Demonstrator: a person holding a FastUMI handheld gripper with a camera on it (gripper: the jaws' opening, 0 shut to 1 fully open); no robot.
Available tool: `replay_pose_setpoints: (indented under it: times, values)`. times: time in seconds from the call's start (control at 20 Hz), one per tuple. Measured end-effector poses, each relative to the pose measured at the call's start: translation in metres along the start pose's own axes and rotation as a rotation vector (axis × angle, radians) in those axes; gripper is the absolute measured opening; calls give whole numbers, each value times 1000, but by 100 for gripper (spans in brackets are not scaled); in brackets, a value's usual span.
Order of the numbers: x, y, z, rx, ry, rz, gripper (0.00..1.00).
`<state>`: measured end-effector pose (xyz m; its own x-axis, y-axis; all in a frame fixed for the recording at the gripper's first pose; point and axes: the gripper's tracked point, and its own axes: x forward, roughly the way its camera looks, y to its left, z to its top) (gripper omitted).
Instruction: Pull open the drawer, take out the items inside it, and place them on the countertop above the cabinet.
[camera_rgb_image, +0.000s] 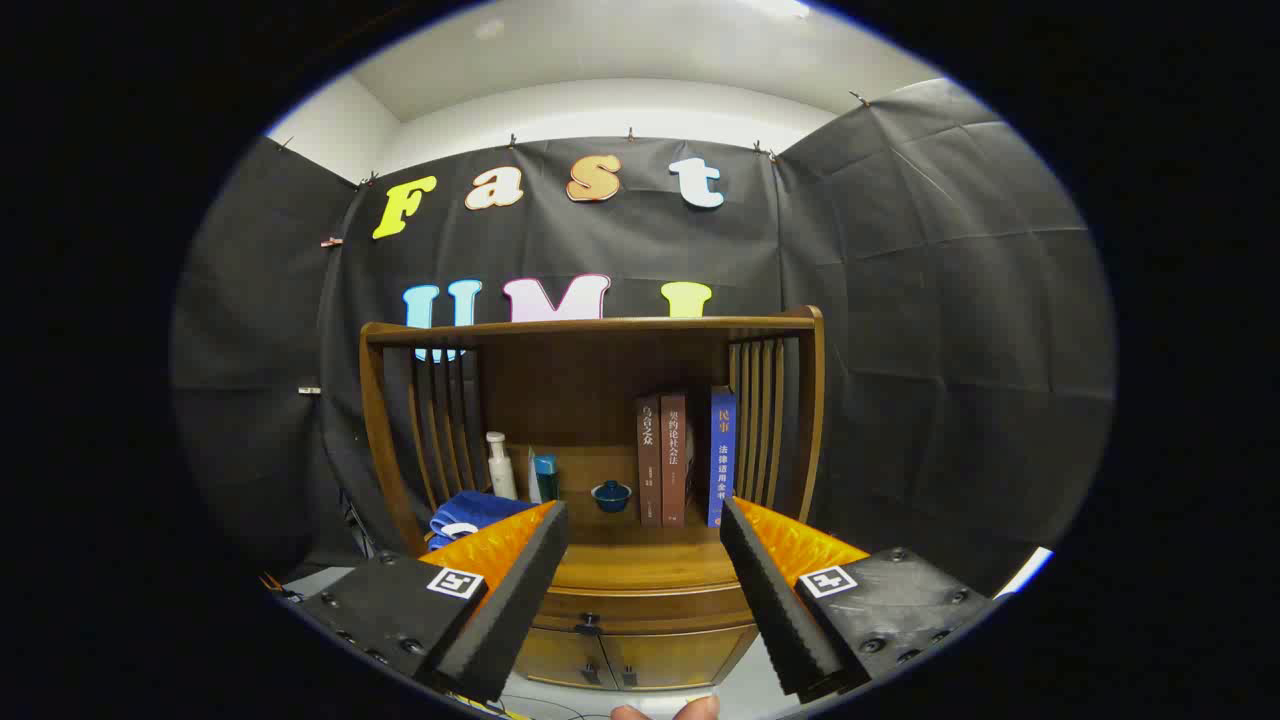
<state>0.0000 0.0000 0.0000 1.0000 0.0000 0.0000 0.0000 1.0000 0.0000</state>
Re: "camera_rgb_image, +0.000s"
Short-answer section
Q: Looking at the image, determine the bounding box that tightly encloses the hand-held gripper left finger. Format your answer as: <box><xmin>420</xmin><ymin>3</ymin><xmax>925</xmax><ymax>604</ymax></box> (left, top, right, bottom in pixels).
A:
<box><xmin>300</xmin><ymin>500</ymin><xmax>569</xmax><ymax>704</ymax></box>

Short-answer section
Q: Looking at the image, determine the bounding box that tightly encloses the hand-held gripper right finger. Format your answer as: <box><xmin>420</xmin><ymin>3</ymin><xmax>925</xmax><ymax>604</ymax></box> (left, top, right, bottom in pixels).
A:
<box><xmin>720</xmin><ymin>497</ymin><xmax>1001</xmax><ymax>701</ymax></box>

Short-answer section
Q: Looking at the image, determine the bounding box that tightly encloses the wooden cabinet door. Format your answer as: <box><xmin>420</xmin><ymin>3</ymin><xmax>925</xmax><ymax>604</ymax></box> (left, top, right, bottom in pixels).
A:
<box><xmin>513</xmin><ymin>628</ymin><xmax>611</xmax><ymax>691</ymax></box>
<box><xmin>604</xmin><ymin>623</ymin><xmax>759</xmax><ymax>693</ymax></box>

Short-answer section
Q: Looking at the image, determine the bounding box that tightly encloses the wooden countertop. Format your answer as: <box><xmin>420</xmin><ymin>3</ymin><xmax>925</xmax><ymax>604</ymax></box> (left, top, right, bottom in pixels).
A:
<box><xmin>425</xmin><ymin>485</ymin><xmax>801</xmax><ymax>591</ymax></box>

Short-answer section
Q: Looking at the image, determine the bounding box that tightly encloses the wooden cabinet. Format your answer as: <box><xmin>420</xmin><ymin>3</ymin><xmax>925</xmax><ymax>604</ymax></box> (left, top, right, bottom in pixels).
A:
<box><xmin>358</xmin><ymin>306</ymin><xmax>827</xmax><ymax>693</ymax></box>

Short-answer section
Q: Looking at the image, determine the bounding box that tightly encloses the folded blue towel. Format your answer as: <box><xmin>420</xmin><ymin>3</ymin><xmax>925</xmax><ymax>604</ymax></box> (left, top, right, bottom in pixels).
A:
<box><xmin>428</xmin><ymin>490</ymin><xmax>536</xmax><ymax>551</ymax></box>

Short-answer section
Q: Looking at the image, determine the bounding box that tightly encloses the white pump bottle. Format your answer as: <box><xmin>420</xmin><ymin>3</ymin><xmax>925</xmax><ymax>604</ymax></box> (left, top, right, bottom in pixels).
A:
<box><xmin>486</xmin><ymin>431</ymin><xmax>519</xmax><ymax>501</ymax></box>

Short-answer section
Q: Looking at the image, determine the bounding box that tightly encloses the blue book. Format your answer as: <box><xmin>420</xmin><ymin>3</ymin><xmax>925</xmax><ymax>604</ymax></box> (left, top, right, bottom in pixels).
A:
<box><xmin>708</xmin><ymin>386</ymin><xmax>738</xmax><ymax>528</ymax></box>

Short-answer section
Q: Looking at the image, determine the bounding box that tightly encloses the reddish brown book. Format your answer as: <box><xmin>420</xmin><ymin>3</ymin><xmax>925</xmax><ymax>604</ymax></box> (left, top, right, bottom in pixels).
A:
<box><xmin>660</xmin><ymin>392</ymin><xmax>689</xmax><ymax>528</ymax></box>

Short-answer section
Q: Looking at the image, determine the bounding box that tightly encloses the dark brown book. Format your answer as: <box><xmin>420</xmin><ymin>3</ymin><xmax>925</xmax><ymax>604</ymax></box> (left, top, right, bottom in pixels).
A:
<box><xmin>636</xmin><ymin>396</ymin><xmax>663</xmax><ymax>528</ymax></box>

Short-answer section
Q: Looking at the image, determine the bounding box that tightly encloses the black backdrop cloth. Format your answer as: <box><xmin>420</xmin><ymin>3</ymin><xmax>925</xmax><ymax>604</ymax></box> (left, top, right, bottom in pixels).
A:
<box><xmin>170</xmin><ymin>78</ymin><xmax>1116</xmax><ymax>601</ymax></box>

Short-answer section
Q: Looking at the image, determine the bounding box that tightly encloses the thin black floor cable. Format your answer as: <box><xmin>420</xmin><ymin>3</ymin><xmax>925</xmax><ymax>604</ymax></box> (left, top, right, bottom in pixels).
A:
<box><xmin>480</xmin><ymin>693</ymin><xmax>606</xmax><ymax>720</ymax></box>

